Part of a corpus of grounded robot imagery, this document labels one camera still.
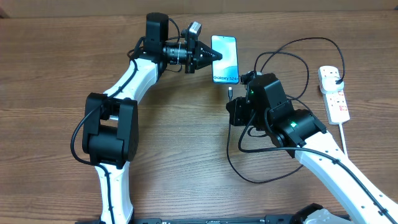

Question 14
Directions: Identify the Samsung Galaxy smartphone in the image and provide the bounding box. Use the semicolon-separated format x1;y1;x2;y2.
211;35;239;84

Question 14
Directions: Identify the black USB charging cable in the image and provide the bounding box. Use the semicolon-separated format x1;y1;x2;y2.
225;37;346;184

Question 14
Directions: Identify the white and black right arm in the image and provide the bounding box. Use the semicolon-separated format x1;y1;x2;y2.
226;71;397;223

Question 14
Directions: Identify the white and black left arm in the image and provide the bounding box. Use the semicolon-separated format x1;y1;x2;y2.
81;12;222;223

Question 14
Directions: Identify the white charger adapter plug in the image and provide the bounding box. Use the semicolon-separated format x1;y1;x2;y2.
320;76;345;94

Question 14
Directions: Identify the white power strip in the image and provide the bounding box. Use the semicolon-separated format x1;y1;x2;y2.
317;65;351;126

